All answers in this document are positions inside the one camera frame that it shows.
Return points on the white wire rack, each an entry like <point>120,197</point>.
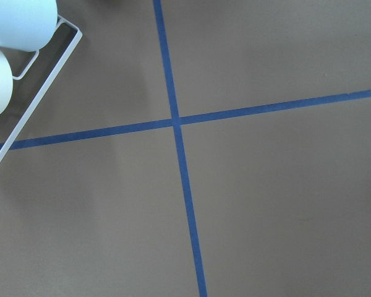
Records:
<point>10,142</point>

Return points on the light blue cup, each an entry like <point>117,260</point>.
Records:
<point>27,25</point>

